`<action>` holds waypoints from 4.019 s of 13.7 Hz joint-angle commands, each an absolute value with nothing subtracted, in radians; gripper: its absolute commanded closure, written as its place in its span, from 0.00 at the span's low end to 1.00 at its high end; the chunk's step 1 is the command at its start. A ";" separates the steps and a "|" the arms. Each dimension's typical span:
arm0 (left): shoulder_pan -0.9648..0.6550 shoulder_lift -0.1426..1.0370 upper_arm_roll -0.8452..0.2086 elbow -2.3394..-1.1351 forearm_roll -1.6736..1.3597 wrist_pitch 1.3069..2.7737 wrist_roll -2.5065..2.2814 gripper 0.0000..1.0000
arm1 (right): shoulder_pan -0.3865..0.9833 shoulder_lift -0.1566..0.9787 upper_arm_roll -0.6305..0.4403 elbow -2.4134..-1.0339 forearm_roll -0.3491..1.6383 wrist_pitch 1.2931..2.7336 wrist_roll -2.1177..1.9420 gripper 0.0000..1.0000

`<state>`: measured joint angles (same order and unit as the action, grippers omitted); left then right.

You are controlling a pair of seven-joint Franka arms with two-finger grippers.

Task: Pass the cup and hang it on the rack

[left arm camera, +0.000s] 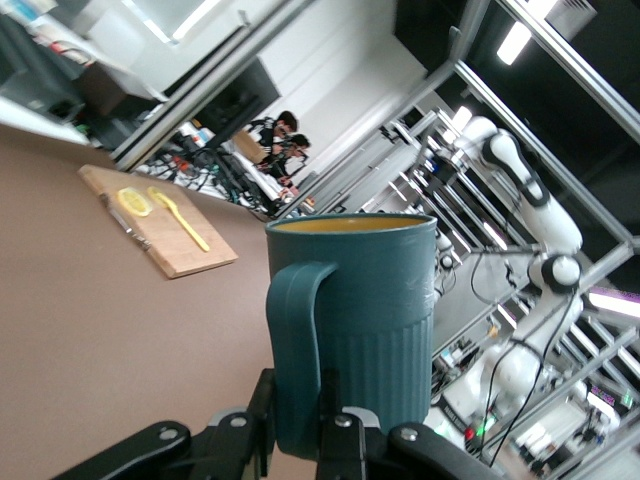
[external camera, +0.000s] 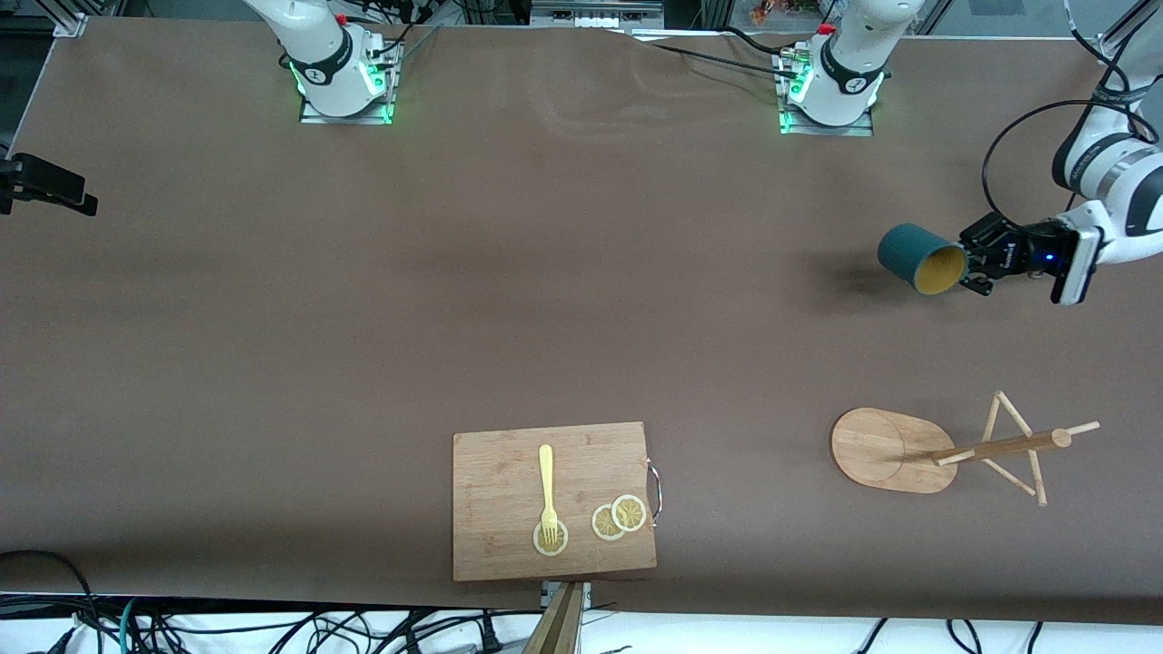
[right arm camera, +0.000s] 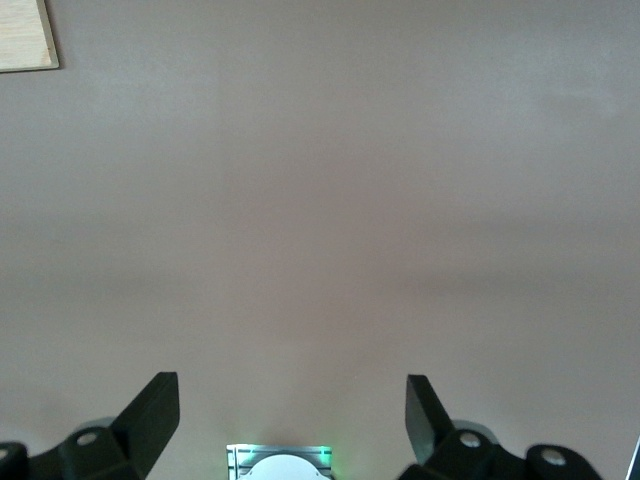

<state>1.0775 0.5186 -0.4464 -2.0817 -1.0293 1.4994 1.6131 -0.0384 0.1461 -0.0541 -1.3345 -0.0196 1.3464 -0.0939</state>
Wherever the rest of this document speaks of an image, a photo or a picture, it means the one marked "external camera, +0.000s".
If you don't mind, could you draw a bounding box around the teal cup with yellow inside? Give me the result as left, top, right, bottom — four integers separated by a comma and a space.
877, 223, 967, 297

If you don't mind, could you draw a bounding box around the wooden cup rack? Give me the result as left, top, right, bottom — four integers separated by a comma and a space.
830, 391, 1102, 508

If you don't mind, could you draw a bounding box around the grey power strip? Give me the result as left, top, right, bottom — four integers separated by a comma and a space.
532, 0, 666, 29

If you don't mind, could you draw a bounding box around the yellow plastic fork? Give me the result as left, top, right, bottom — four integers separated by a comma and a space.
538, 443, 561, 550

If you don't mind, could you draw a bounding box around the bamboo cutting board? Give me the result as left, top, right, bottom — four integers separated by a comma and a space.
452, 421, 664, 583

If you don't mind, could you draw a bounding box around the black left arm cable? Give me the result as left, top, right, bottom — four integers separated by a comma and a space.
980, 0, 1163, 217

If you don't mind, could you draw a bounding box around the aluminium frame profile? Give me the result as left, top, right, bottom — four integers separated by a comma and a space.
36, 0, 128, 38
1095, 0, 1157, 63

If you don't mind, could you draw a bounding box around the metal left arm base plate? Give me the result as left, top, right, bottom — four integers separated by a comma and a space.
775, 50, 876, 138

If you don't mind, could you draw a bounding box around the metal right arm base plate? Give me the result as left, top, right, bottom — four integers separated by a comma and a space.
298, 41, 399, 126

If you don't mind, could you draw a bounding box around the black cable on table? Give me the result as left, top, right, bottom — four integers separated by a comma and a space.
627, 27, 802, 81

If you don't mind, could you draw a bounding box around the black floor cable loop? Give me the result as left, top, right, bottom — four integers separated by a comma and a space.
0, 549, 103, 654

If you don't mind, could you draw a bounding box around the teal floor cable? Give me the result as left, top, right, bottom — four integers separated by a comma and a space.
116, 597, 152, 654

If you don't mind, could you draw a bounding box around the wooden camera post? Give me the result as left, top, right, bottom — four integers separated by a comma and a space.
522, 581, 591, 654

